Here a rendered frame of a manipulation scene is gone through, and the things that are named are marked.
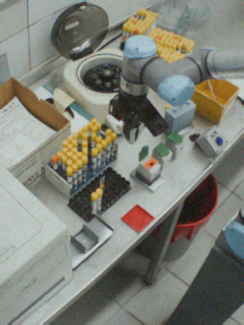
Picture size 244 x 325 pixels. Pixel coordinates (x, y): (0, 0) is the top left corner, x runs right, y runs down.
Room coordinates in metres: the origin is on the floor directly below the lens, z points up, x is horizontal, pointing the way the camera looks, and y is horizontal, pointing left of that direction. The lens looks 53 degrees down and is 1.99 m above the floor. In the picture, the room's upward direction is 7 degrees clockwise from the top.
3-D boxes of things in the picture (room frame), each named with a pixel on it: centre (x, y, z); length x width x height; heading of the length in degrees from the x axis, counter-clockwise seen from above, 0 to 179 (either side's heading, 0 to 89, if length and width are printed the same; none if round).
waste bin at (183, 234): (1.07, -0.23, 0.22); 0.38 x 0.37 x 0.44; 143
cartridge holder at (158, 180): (0.79, -0.08, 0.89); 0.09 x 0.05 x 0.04; 54
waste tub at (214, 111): (1.13, -0.29, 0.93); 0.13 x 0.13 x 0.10; 58
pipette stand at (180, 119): (1.01, -0.16, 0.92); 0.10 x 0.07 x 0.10; 135
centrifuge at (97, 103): (1.09, 0.07, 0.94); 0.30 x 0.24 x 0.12; 44
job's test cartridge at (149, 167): (0.79, -0.08, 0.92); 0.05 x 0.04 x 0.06; 54
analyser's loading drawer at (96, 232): (0.52, 0.08, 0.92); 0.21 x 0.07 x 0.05; 143
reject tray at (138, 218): (0.65, -0.06, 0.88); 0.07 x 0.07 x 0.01; 53
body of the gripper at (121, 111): (0.85, 0.00, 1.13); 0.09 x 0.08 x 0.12; 52
